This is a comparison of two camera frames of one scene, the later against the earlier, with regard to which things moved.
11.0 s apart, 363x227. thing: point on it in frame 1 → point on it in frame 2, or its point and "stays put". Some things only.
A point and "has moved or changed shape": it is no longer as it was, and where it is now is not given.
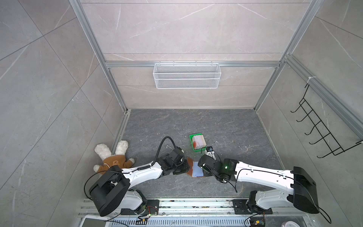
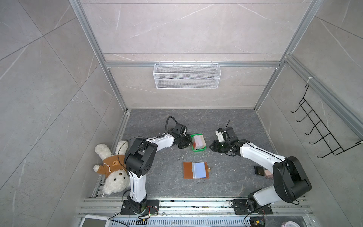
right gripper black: (205, 174) → (214, 147)
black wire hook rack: (332, 145) stays put
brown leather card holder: (190, 164) has moved or changed shape
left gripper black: (185, 161) → (182, 146)
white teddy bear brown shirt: (109, 160) stays put
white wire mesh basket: (186, 76) stays put
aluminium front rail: (217, 207) stays put
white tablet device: (90, 221) stays put
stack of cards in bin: (198, 142) stays put
